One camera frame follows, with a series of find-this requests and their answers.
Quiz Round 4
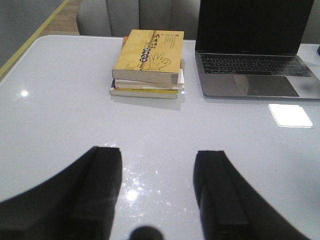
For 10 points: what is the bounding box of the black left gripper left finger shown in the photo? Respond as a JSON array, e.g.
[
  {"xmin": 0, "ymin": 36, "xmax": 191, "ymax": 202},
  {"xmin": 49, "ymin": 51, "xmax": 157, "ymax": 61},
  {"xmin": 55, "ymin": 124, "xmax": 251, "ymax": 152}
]
[{"xmin": 0, "ymin": 146, "xmax": 122, "ymax": 240}]

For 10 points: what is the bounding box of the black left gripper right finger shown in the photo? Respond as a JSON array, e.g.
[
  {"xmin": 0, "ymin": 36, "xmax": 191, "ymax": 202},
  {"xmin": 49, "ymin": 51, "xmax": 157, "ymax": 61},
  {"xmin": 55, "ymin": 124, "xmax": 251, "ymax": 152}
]
[{"xmin": 193, "ymin": 150, "xmax": 307, "ymax": 240}]

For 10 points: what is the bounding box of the bottom yellow book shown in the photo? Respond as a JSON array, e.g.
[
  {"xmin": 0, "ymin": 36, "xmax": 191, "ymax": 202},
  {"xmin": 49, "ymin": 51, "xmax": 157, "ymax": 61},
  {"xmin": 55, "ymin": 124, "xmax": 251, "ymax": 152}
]
[{"xmin": 109, "ymin": 87, "xmax": 179, "ymax": 99}]

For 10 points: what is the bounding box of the yellow book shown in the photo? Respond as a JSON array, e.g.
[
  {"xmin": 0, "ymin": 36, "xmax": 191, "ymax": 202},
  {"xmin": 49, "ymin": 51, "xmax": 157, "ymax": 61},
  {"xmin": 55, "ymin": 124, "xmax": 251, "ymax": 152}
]
[
  {"xmin": 109, "ymin": 87, "xmax": 179, "ymax": 99},
  {"xmin": 112, "ymin": 29, "xmax": 184, "ymax": 85}
]

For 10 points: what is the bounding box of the middle white book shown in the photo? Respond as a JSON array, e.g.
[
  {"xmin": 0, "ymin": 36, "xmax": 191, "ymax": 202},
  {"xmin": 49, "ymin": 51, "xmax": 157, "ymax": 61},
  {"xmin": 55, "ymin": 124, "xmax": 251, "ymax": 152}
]
[{"xmin": 111, "ymin": 61, "xmax": 185, "ymax": 90}]

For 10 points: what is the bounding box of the grey laptop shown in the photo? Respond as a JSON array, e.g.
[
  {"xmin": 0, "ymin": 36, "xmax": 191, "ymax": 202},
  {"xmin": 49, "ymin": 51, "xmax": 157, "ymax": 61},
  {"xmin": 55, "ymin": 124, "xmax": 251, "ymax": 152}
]
[{"xmin": 195, "ymin": 0, "xmax": 320, "ymax": 100}]

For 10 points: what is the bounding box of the top yellow book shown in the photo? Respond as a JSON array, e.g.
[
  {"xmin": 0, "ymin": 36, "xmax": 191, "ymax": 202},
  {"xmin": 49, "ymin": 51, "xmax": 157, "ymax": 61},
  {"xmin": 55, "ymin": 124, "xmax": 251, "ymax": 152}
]
[{"xmin": 112, "ymin": 29, "xmax": 184, "ymax": 85}]

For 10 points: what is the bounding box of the grey chair left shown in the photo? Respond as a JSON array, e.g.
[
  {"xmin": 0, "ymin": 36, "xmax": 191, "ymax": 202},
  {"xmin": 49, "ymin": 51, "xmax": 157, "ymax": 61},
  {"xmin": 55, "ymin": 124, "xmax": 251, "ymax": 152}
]
[{"xmin": 76, "ymin": 0, "xmax": 200, "ymax": 40}]

